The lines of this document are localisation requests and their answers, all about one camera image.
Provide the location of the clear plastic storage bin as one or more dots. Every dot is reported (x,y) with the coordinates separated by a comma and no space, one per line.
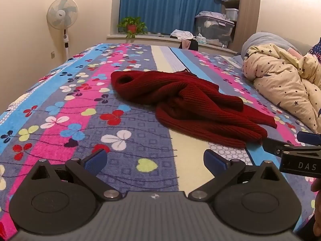
(215,30)

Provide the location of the pink hanging garment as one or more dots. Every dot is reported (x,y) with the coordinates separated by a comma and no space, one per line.
(185,44)

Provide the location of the pink cloth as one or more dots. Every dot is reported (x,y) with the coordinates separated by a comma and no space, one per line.
(294,51)

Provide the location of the potted green plant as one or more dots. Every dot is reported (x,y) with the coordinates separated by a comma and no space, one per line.
(131,25)

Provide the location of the black hanging garment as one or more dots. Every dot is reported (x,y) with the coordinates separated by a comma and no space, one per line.
(193,45)

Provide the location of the small clear storage box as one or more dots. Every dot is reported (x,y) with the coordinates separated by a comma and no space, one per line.
(231,14)

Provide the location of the blue curtain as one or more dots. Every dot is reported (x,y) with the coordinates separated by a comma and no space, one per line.
(170,5)

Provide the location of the wooden shelf unit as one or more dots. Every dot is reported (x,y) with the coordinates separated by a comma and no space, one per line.
(248,17)

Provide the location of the cream star-print duvet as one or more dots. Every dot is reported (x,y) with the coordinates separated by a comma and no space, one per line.
(283,85)

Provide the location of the dark red knit sweater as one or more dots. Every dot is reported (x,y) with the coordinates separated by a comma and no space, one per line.
(190,105)

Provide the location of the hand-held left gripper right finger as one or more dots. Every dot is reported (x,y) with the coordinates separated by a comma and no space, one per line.
(214,159)

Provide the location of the tissue pack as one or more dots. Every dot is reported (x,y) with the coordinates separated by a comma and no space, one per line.
(201,38)

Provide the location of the grey pillow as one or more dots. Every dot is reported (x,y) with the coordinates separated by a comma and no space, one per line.
(265,39)

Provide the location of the person's right hand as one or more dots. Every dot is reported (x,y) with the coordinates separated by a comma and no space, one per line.
(317,205)

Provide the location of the white windowsill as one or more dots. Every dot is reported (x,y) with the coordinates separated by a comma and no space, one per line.
(150,37)

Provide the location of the floral striped bedspread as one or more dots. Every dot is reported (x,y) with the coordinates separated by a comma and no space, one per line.
(75,105)

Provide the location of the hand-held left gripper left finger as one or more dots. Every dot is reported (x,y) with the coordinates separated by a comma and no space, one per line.
(96,159)

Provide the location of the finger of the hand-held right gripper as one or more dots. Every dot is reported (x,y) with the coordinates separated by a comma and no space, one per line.
(275,146)
(309,138)

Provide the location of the white standing fan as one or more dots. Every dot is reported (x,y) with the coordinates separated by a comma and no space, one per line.
(61,12)

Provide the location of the pile of light clothes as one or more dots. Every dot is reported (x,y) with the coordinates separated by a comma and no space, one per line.
(181,34)

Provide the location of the navy printed pillow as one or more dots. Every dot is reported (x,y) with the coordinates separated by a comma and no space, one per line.
(316,51)

